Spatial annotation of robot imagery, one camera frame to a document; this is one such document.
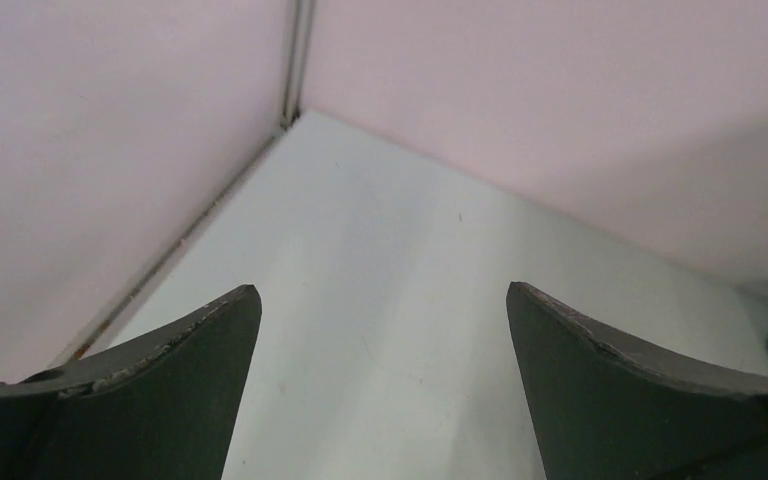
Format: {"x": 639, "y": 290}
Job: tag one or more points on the left aluminium corner post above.
{"x": 298, "y": 34}

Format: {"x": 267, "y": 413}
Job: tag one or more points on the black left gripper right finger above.
{"x": 606, "y": 404}

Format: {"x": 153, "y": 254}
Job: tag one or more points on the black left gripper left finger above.
{"x": 162, "y": 405}

